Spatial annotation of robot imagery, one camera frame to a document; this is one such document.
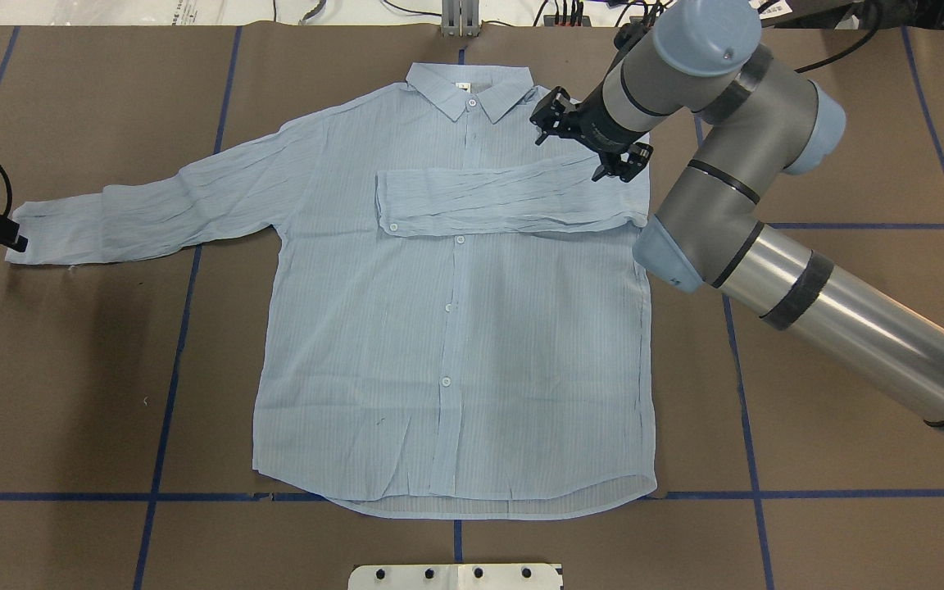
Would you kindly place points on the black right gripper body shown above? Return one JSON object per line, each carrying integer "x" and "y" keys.
{"x": 596, "y": 127}

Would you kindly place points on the light blue striped shirt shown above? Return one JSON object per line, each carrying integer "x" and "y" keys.
{"x": 457, "y": 328}

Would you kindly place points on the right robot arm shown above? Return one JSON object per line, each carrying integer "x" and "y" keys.
{"x": 763, "y": 121}

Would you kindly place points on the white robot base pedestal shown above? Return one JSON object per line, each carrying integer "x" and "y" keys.
{"x": 458, "y": 576}

